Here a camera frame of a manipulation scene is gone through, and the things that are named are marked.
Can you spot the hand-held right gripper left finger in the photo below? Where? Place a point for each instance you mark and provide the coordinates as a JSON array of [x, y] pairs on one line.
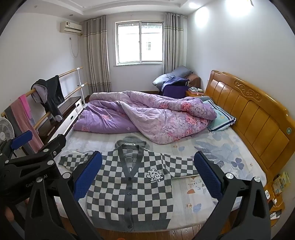
[[87, 177]]

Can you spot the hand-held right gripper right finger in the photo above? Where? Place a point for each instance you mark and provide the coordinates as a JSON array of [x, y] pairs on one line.
[[207, 175]]

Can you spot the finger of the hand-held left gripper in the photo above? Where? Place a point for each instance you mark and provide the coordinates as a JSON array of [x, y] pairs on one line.
[[22, 139], [53, 148]]

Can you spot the grey white checkered cardigan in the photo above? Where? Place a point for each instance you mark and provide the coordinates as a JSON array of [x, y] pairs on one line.
[[129, 184]]

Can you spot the person's left hand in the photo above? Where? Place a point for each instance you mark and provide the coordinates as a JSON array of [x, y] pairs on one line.
[[9, 213]]

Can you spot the white electric fan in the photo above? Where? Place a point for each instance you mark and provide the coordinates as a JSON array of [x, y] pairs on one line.
[[5, 129]]

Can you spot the pink towel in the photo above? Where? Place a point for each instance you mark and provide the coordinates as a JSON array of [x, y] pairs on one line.
[[25, 115]]

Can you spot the white cabinet with dark top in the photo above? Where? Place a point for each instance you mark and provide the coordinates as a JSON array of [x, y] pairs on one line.
[[69, 103]]

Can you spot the black hoodie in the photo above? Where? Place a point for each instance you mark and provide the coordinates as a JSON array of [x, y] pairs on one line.
[[53, 92]]

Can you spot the blue white pillow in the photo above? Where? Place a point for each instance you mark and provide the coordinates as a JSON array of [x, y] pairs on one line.
[[221, 117]]

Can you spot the white charger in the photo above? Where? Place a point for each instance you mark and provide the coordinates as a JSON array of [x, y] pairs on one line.
[[267, 193]]

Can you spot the yellow packet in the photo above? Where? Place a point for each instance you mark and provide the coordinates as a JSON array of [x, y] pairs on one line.
[[281, 182]]

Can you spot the wooden bedside table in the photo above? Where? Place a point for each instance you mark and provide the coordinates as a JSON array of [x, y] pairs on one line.
[[275, 207]]

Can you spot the purple floral quilt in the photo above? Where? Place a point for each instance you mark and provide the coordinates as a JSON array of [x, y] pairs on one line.
[[161, 115]]

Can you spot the small wooden nightstand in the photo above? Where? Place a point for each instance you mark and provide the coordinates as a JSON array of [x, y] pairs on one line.
[[191, 94]]

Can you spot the dark purple cloth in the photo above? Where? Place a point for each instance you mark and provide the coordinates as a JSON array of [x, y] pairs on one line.
[[172, 90]]

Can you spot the brown armchair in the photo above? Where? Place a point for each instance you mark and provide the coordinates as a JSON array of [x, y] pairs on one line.
[[195, 79]]

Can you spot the grey striped curtain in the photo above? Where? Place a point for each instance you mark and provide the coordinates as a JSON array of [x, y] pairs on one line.
[[98, 55], [172, 43]]

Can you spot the blue grey bedding bundle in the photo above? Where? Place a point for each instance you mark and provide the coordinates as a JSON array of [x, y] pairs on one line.
[[175, 72]]

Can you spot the window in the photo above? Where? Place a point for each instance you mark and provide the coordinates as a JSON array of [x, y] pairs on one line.
[[139, 41]]

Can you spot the wooden bed frame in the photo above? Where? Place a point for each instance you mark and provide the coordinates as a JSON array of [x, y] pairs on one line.
[[253, 115]]

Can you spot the wooden double rail barre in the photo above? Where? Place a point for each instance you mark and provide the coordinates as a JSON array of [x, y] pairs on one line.
[[69, 72]]

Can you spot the wall air conditioner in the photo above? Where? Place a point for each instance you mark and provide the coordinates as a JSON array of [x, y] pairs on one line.
[[70, 27]]

